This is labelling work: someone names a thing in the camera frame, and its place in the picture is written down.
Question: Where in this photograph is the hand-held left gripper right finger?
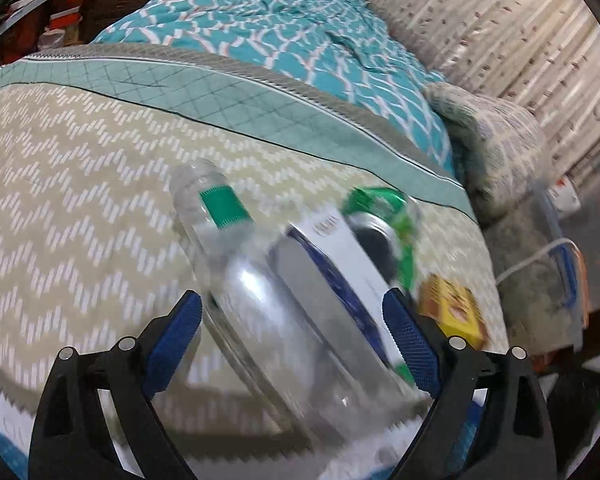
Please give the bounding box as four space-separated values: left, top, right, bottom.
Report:
381 287 563 480

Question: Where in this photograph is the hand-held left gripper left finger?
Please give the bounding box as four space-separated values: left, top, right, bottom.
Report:
28 290 203 480

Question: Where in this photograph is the small yellow box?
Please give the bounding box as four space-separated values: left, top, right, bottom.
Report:
417 274 488 350

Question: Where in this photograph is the clear plastic bottle green label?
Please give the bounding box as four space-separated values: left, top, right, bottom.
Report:
169 158 428 453

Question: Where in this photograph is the white and blue carton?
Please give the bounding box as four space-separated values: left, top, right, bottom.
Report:
272 210 416 386

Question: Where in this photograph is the green drink can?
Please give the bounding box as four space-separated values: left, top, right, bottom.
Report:
341 186 423 293

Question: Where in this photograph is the beige and blue patterned bedspread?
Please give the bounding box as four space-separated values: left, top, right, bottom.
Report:
0 42 511 480

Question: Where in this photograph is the black device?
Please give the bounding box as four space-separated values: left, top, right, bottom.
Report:
545 367 600 461

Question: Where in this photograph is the folded checked quilt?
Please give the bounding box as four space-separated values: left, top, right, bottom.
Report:
422 82 556 221

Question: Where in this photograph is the beige leaf-print curtain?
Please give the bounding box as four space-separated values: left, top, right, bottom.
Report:
355 0 600 186

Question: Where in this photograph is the dark wooden nightstand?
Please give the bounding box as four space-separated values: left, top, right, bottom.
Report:
80 0 176 43

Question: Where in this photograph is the teal patterned quilt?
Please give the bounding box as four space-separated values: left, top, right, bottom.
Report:
91 0 456 173

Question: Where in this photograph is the clear storage box blue handle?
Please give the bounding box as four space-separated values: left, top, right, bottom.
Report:
482 160 591 351

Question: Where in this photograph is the white cable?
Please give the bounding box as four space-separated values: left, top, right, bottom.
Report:
495 239 581 286

